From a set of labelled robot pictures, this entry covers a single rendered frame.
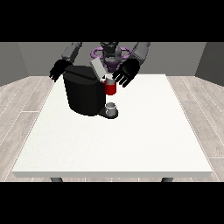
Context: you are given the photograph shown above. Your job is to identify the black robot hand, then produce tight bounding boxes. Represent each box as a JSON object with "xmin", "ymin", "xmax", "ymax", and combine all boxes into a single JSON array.
[
  {"xmin": 48, "ymin": 59, "xmax": 74, "ymax": 83},
  {"xmin": 111, "ymin": 58, "xmax": 141, "ymax": 88}
]

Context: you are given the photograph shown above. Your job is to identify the red pod holder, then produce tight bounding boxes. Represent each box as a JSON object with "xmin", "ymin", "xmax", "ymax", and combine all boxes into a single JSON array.
[{"xmin": 104, "ymin": 78, "xmax": 118, "ymax": 96}]

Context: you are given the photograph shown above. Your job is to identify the pale grey machine lid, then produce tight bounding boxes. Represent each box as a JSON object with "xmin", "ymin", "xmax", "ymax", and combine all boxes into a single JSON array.
[{"xmin": 89, "ymin": 58, "xmax": 108, "ymax": 81}]

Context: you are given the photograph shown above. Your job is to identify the black coffee machine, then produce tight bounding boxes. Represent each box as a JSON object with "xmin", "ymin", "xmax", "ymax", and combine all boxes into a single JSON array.
[{"xmin": 62, "ymin": 65, "xmax": 119, "ymax": 120}]

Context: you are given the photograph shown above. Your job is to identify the grey robot trunk purple rings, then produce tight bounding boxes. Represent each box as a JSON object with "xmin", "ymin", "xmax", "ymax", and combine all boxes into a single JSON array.
[{"xmin": 90, "ymin": 42, "xmax": 131, "ymax": 74}]

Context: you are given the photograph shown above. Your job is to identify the small grey cup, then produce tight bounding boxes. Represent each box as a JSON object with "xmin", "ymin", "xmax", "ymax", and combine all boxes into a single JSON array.
[{"xmin": 105, "ymin": 101, "xmax": 118, "ymax": 116}]

